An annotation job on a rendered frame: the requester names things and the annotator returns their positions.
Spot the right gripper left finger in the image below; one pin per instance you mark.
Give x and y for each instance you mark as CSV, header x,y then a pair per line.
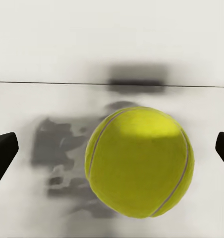
x,y
8,149

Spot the tennis ball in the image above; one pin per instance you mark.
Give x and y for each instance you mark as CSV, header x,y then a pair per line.
x,y
139,162

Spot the desk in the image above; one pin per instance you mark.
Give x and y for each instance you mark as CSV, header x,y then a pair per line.
x,y
44,193

